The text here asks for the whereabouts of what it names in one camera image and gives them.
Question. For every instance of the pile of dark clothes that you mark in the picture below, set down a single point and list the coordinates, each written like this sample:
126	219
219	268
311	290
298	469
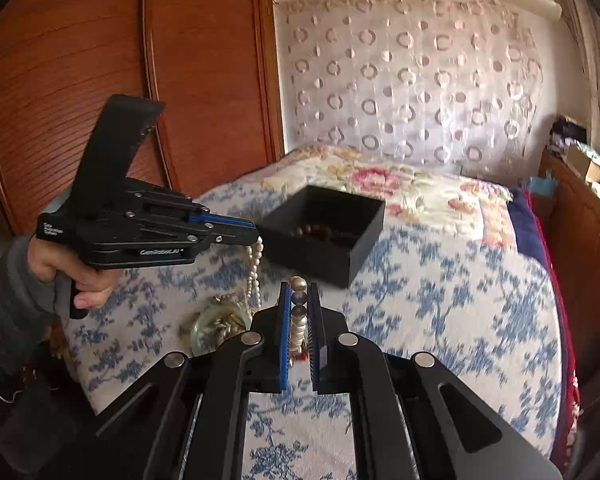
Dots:
567	132

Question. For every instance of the blue plastic bag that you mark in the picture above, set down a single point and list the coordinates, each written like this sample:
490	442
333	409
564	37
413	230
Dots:
537	185

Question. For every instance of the wooden side cabinet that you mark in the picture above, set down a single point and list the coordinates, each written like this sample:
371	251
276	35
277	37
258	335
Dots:
580	260

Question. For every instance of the person's left forearm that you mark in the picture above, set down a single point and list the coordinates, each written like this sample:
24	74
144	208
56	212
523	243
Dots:
10	305

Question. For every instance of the wooden slatted wardrobe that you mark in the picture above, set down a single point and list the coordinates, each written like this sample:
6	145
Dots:
80	35

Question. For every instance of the circle patterned sheer curtain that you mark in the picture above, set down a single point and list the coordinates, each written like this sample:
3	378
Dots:
405	85

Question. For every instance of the pink floral quilt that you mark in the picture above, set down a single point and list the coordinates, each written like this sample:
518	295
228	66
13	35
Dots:
430	195

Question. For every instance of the black jewelry box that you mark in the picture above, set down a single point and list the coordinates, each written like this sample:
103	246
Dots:
330	255

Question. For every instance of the white window curtain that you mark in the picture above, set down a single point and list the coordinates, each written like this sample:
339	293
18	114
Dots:
587	60

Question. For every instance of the blue floral blanket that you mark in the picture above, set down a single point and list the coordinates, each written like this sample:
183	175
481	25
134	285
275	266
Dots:
430	320

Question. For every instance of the pale green bangle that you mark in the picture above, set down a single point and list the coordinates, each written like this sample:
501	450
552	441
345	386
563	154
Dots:
207	332

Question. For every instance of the person's left hand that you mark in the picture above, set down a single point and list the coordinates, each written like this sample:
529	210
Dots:
92	286

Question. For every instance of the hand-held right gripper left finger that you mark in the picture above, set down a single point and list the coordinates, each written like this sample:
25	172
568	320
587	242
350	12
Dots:
283	345

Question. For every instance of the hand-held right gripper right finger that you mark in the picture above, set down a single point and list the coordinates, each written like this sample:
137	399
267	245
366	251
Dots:
316	360

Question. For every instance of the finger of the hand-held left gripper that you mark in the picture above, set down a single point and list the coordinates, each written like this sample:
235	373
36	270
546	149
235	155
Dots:
232	235
215	219

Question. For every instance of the dark blue plush blanket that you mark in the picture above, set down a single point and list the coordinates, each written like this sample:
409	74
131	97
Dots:
550	260

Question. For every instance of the cardboard box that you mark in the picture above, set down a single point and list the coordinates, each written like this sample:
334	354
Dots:
582	162

